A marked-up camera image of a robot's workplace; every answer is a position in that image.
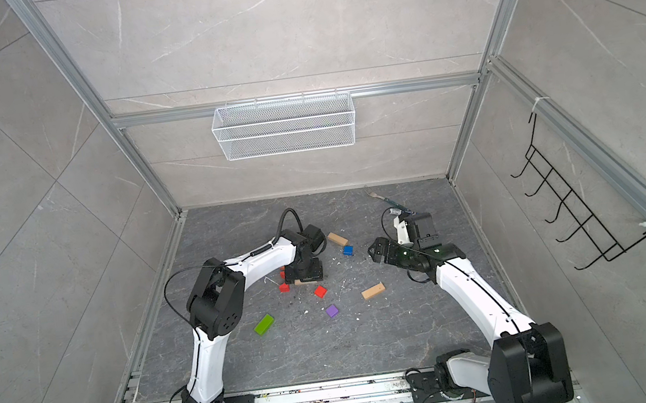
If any natural wood block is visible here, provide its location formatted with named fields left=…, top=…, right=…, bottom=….
left=294, top=279, right=319, bottom=286
left=327, top=232, right=349, bottom=247
left=362, top=282, right=386, bottom=300

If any black wire hook rack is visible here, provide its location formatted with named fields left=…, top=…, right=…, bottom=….
left=511, top=113, right=646, bottom=271

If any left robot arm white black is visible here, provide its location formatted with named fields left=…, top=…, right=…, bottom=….
left=181, top=224, right=327, bottom=403

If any green rectangular block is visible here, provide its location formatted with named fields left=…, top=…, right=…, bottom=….
left=254, top=314, right=275, bottom=336

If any white wire mesh basket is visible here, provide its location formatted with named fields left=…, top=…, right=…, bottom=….
left=211, top=93, right=357, bottom=162

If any purple small block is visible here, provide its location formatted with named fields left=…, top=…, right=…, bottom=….
left=325, top=305, right=340, bottom=319

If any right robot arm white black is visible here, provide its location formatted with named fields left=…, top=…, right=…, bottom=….
left=367, top=206, right=575, bottom=403

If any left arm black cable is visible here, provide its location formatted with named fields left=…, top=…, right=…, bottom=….
left=272, top=206, right=307, bottom=247

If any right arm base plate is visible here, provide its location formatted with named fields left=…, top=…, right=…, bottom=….
left=403, top=368, right=486, bottom=403

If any small red cube block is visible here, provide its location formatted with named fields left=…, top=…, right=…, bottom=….
left=314, top=285, right=327, bottom=298

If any red arch wood block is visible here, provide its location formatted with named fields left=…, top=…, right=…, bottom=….
left=278, top=269, right=291, bottom=293

